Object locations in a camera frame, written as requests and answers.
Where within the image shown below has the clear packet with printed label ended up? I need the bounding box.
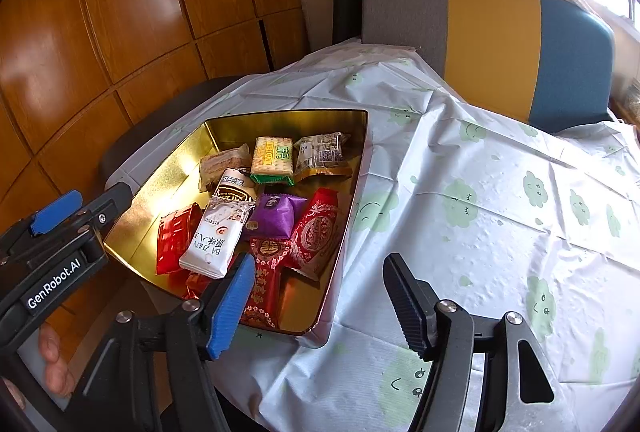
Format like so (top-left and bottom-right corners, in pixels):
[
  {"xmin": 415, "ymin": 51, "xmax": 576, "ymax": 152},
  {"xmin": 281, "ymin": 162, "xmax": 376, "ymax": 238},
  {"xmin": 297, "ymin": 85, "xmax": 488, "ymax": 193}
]
[{"xmin": 294, "ymin": 132, "xmax": 353, "ymax": 176}]

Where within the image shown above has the grey yellow blue chair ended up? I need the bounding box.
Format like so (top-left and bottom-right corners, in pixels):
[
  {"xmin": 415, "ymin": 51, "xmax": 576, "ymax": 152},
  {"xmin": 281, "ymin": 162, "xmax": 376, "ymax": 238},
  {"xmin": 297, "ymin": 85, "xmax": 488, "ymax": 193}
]
[{"xmin": 361, "ymin": 0, "xmax": 616, "ymax": 135}]

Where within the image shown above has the white snack packet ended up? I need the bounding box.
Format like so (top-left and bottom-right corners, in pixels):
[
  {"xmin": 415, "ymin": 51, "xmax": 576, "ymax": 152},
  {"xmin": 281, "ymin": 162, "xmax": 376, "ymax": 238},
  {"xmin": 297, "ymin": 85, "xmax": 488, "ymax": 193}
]
[{"xmin": 179, "ymin": 194, "xmax": 256, "ymax": 280}]

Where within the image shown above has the dark red foil snack packet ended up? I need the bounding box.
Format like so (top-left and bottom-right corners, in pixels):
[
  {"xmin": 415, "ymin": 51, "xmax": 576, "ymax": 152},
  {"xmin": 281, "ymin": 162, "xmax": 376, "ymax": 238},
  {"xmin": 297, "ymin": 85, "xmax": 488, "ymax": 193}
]
[{"xmin": 284, "ymin": 188, "xmax": 346, "ymax": 282}]

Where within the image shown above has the clear beige snack packet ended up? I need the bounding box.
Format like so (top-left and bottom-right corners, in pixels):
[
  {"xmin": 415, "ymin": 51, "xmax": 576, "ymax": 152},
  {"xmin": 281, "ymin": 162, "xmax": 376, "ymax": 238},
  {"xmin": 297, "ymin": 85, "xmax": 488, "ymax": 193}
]
[{"xmin": 199, "ymin": 143, "xmax": 251, "ymax": 193}]

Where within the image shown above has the white green printed tablecloth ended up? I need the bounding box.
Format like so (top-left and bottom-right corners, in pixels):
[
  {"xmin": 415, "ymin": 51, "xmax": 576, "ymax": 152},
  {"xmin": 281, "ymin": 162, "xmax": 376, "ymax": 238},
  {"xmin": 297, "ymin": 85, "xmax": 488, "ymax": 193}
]
[{"xmin": 105, "ymin": 37, "xmax": 640, "ymax": 432}]

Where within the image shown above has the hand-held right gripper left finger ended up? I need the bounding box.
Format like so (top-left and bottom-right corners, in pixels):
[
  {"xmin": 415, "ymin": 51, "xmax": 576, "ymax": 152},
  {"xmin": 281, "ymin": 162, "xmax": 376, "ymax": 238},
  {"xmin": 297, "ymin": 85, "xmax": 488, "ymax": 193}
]
[{"xmin": 65, "ymin": 253, "xmax": 257, "ymax": 432}]

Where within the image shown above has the purple snack packet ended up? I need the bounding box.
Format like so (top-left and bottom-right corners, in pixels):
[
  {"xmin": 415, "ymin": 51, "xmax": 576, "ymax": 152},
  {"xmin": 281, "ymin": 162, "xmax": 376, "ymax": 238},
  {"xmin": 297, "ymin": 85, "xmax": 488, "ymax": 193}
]
[{"xmin": 243, "ymin": 193, "xmax": 310, "ymax": 240}]

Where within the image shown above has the green yellow cracker packet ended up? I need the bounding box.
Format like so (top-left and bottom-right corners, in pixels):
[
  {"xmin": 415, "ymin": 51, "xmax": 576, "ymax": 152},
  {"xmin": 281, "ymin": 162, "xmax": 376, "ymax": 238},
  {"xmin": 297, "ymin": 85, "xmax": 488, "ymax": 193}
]
[{"xmin": 250, "ymin": 137, "xmax": 296, "ymax": 186}]

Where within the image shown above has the red gold twisted snack packet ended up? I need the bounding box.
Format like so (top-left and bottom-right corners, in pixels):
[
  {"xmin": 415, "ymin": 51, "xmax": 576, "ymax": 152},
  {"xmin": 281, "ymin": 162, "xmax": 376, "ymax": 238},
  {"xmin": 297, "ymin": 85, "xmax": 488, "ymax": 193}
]
[{"xmin": 240, "ymin": 237, "xmax": 293, "ymax": 330}]

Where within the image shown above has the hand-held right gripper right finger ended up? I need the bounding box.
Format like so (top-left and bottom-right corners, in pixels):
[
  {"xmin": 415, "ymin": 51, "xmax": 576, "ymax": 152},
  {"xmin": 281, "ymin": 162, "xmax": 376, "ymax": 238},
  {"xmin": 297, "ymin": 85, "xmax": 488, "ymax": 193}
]
[{"xmin": 383, "ymin": 253, "xmax": 571, "ymax": 432}]

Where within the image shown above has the person's left hand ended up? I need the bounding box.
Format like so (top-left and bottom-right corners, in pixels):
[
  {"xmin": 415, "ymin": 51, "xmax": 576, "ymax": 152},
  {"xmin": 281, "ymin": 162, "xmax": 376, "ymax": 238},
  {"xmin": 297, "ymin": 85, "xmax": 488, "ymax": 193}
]
[{"xmin": 39, "ymin": 324, "xmax": 78, "ymax": 398}]

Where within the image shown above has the small red snack packet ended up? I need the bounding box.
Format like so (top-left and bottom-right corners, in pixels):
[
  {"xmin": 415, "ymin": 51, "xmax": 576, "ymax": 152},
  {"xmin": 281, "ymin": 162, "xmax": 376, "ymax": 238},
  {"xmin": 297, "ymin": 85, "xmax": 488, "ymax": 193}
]
[{"xmin": 156, "ymin": 203, "xmax": 203, "ymax": 275}]

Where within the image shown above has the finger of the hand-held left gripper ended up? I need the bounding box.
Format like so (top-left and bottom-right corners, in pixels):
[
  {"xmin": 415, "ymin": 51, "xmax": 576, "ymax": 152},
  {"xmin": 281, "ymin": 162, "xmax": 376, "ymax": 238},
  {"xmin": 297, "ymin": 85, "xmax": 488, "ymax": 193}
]
[
  {"xmin": 0, "ymin": 190, "xmax": 85, "ymax": 258},
  {"xmin": 75, "ymin": 181, "xmax": 135, "ymax": 238}
]

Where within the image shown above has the maroon gold gift box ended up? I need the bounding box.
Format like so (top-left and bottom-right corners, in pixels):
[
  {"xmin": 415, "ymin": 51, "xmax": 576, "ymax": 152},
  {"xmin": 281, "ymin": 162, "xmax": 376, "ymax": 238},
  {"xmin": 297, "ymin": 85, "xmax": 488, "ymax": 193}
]
[{"xmin": 102, "ymin": 108, "xmax": 370, "ymax": 349}]

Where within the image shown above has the brown snack packet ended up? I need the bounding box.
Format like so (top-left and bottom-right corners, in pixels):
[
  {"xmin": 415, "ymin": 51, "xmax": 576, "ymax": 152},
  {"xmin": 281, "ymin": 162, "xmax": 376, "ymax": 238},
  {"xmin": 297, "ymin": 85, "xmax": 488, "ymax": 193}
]
[{"xmin": 215, "ymin": 168, "xmax": 258, "ymax": 203}]

